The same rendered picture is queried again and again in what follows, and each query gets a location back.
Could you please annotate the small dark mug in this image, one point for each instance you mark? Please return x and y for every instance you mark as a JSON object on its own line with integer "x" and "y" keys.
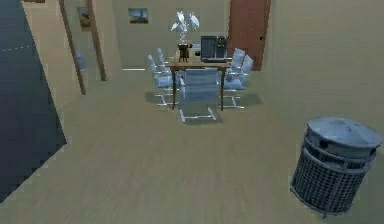
{"x": 197, "y": 53}

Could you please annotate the pale blue chair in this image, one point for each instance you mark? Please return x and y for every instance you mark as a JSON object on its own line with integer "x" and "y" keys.
{"x": 162, "y": 79}
{"x": 161, "y": 58}
{"x": 238, "y": 80}
{"x": 237, "y": 58}
{"x": 198, "y": 96}

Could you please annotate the wooden dining table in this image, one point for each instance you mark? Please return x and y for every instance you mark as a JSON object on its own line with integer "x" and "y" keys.
{"x": 196, "y": 64}

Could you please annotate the white house plant brown pot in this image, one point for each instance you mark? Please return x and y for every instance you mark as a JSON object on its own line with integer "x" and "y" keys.
{"x": 184, "y": 31}

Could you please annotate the reddish brown room door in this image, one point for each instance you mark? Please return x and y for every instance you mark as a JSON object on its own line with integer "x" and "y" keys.
{"x": 248, "y": 31}

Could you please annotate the framed dark picture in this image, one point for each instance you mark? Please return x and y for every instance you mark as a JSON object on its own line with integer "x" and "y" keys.
{"x": 138, "y": 15}

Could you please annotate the grey mesh trash bin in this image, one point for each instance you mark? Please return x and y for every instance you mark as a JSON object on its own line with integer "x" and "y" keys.
{"x": 333, "y": 166}

